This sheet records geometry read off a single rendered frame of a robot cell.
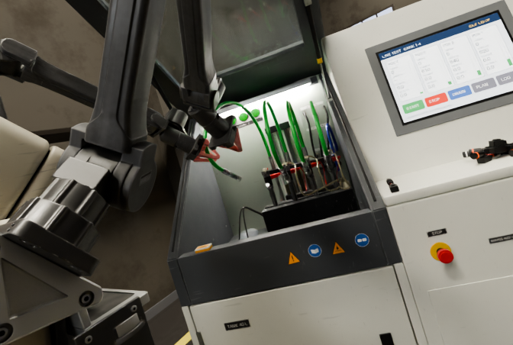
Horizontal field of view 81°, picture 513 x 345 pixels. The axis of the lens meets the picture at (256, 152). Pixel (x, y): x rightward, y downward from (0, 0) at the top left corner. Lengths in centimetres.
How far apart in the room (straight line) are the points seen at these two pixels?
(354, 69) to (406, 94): 20
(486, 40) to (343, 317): 102
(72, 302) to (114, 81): 25
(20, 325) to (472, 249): 95
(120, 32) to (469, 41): 114
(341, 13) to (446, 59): 744
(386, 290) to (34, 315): 84
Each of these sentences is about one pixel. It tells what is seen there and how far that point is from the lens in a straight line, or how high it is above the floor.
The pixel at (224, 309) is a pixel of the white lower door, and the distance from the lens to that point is 108.
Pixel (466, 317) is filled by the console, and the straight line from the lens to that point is 108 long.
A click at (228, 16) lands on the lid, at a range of 118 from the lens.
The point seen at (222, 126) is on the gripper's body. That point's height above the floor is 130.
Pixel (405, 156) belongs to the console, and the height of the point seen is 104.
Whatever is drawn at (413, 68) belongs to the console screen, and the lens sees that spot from 123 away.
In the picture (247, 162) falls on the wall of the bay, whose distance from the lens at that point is 146.
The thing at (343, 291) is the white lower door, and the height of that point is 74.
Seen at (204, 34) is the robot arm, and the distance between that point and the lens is 60.
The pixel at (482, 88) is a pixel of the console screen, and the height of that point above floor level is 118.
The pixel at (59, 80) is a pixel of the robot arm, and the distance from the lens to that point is 96.
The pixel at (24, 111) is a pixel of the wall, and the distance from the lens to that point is 303.
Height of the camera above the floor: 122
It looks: 1 degrees down
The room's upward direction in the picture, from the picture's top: 17 degrees counter-clockwise
